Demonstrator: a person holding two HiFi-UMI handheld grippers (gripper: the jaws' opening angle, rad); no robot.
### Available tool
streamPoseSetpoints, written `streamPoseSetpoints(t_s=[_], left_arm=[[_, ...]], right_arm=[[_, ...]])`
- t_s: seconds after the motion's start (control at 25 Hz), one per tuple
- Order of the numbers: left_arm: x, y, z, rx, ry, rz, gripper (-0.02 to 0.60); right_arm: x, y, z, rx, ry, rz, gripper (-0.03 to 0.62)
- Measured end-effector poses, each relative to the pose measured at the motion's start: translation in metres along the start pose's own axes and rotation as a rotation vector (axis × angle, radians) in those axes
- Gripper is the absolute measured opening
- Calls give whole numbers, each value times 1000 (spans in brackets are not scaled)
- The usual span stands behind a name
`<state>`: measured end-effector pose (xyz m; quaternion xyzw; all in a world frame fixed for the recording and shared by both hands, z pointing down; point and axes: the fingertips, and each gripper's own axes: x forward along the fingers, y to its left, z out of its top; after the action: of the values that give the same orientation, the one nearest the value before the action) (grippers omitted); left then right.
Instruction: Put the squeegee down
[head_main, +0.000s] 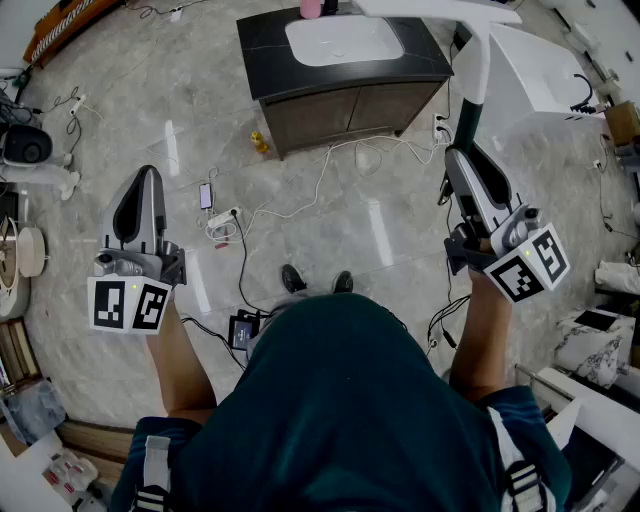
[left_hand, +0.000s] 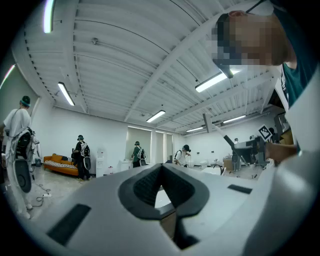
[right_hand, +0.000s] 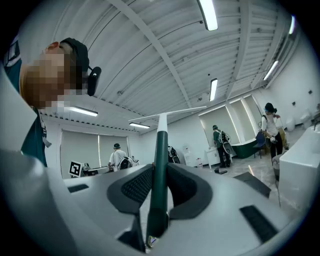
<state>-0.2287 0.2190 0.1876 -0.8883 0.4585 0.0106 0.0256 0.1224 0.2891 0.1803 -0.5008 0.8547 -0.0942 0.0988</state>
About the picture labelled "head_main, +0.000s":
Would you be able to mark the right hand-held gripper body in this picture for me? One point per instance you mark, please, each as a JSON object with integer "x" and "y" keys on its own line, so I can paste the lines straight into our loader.
{"x": 525, "y": 270}

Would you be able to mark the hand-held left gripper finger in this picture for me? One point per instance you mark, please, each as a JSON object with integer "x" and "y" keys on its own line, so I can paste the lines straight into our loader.
{"x": 112, "y": 220}
{"x": 155, "y": 215}

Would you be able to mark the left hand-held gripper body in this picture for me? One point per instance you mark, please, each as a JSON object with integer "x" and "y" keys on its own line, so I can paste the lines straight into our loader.
{"x": 125, "y": 305}

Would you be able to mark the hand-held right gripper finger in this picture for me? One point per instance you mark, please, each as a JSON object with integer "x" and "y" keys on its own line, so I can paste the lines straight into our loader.
{"x": 495, "y": 182}
{"x": 467, "y": 185}

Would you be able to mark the white and green squeegee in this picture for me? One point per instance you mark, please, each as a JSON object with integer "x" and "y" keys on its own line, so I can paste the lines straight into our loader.
{"x": 475, "y": 60}

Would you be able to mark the person's left forearm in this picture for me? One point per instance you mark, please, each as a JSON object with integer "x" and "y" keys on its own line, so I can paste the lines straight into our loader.
{"x": 177, "y": 370}

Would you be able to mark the person's right forearm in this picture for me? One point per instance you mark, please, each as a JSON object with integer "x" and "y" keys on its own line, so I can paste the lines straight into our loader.
{"x": 485, "y": 340}

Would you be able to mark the smartphone with lit screen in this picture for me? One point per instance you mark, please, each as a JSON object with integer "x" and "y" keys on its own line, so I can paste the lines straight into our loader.
{"x": 205, "y": 196}

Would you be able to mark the white power strip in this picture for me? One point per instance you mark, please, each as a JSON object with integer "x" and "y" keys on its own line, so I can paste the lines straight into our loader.
{"x": 439, "y": 126}
{"x": 222, "y": 218}
{"x": 77, "y": 104}

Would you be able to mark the round beige stool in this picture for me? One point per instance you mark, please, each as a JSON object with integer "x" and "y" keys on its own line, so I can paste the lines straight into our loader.
{"x": 32, "y": 252}

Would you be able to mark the white robot limb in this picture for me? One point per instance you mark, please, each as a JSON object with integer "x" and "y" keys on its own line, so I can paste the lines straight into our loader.
{"x": 617, "y": 277}

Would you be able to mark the marble pattern box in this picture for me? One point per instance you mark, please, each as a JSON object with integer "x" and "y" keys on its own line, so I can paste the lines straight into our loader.
{"x": 592, "y": 345}

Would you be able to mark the white cabinet box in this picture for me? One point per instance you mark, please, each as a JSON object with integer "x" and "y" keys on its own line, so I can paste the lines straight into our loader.
{"x": 530, "y": 80}

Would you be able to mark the large round beige drum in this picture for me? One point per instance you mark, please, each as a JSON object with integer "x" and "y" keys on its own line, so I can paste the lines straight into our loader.
{"x": 12, "y": 295}

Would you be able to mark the white robot with black head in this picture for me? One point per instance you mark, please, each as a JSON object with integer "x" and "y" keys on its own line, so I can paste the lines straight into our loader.
{"x": 25, "y": 147}

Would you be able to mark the black device with screen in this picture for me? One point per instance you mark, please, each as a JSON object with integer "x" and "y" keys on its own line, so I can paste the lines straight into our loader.
{"x": 242, "y": 331}

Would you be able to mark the small yellow toy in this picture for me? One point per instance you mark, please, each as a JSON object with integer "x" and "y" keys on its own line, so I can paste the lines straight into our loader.
{"x": 259, "y": 142}

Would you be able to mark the black curved tap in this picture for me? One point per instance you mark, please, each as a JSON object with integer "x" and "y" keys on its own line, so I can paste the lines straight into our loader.
{"x": 590, "y": 92}

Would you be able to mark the stack of wooden planks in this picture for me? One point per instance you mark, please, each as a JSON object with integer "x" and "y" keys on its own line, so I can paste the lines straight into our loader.
{"x": 95, "y": 442}

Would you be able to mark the cardboard box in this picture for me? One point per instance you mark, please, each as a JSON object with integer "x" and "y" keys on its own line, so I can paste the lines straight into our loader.
{"x": 622, "y": 122}

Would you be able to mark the grey marble slab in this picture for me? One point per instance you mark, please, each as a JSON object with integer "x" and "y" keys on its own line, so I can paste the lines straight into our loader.
{"x": 32, "y": 412}

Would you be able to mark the person's left black shoe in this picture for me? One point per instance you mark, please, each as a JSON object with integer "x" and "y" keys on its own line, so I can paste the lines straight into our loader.
{"x": 292, "y": 279}

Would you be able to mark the person's black shoe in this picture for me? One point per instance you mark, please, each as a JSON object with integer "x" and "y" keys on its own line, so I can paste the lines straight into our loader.
{"x": 292, "y": 279}
{"x": 343, "y": 282}

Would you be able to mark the person's right black shoe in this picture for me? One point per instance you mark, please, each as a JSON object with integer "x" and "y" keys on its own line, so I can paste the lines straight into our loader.
{"x": 343, "y": 282}

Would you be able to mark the clear plastic containers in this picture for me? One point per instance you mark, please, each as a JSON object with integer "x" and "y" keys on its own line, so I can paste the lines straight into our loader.
{"x": 72, "y": 475}

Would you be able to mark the white sink basin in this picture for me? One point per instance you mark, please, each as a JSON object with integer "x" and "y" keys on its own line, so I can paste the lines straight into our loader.
{"x": 345, "y": 42}

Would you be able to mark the black table with cabinet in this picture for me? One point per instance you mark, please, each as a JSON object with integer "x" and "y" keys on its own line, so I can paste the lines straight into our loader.
{"x": 265, "y": 60}

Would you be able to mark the wooden cabinet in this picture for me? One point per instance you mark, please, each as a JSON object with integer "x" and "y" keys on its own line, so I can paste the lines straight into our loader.
{"x": 65, "y": 25}

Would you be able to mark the person's dark green shirt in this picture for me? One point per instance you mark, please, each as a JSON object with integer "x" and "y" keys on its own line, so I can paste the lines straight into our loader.
{"x": 340, "y": 400}

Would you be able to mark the pink spray bottle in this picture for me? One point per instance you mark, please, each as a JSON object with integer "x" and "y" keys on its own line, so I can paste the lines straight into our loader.
{"x": 310, "y": 9}

